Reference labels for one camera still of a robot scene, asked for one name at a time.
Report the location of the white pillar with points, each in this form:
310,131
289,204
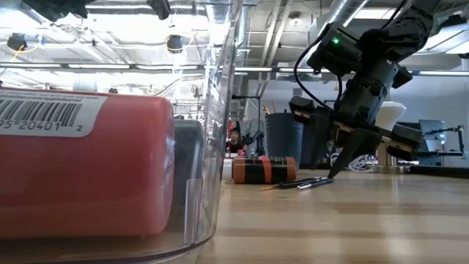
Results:
85,86

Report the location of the clear plastic bin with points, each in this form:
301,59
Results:
216,110

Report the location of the person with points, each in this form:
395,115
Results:
236,139

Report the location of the large red paint bottle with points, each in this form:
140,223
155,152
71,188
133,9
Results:
91,176

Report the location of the small orange paint bottle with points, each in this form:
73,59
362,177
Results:
264,170

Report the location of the black background stand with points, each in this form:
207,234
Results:
459,139

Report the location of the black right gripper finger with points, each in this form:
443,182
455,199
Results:
320,139
351,150

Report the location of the dark blue cup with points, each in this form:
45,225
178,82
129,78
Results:
284,139

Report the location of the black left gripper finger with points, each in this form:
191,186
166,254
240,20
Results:
159,9

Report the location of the silver slanted ceiling duct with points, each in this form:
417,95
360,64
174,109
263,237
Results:
344,9

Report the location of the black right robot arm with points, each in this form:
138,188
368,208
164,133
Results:
403,29

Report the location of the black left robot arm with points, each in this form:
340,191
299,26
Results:
55,7

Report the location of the large grey paint bottle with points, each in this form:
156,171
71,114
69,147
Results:
187,157

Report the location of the grey background monitor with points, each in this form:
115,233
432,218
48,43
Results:
432,130

